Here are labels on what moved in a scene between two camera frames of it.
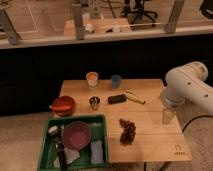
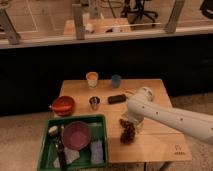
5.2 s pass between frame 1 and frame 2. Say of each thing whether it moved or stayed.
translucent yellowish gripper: moved
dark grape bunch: stayed
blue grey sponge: stayed
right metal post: stayed
